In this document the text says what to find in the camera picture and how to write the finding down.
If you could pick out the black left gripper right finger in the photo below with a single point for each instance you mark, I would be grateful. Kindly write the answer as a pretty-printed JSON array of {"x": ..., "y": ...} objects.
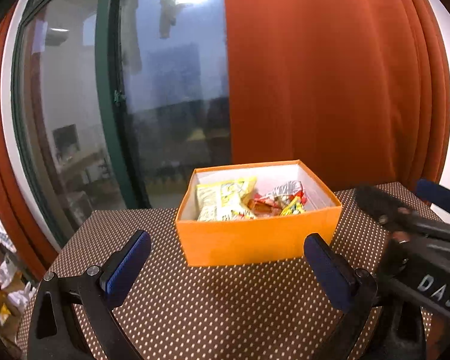
[{"x": 351, "y": 291}]

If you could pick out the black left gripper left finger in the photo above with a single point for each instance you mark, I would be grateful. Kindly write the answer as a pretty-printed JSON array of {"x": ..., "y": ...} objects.
[{"x": 55, "y": 331}]

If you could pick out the burger gummy candy packet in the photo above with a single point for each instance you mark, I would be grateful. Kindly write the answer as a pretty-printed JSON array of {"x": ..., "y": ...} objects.
[{"x": 292, "y": 204}]

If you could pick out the orange cardboard box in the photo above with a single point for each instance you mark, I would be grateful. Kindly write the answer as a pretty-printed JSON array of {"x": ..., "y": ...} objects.
[{"x": 236, "y": 242}]

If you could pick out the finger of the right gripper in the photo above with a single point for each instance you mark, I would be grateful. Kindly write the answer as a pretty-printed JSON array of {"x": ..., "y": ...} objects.
[
  {"x": 434, "y": 193},
  {"x": 395, "y": 215}
]

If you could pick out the red spicy strip packet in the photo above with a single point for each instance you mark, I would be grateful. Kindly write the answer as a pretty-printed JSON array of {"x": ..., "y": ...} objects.
[{"x": 267, "y": 205}]

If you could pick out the orange curtain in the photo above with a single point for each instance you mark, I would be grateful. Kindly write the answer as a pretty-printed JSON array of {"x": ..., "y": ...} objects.
[
  {"x": 359, "y": 90},
  {"x": 32, "y": 246}
]

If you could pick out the orange left curtain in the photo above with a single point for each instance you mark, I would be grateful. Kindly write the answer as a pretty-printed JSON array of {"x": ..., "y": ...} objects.
[{"x": 32, "y": 246}]

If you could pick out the green window frame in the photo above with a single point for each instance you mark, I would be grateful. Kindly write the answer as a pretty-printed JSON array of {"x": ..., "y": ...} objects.
[{"x": 70, "y": 113}]

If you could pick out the yellow nut snack bag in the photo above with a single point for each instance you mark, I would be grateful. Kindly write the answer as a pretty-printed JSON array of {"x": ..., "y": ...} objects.
[{"x": 225, "y": 200}]

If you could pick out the brown polka dot tablecloth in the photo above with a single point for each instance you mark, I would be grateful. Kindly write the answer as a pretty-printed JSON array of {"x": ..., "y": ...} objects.
[{"x": 272, "y": 310}]

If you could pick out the silver foil snack packet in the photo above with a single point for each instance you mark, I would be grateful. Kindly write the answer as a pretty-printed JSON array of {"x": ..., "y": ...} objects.
[{"x": 289, "y": 188}]

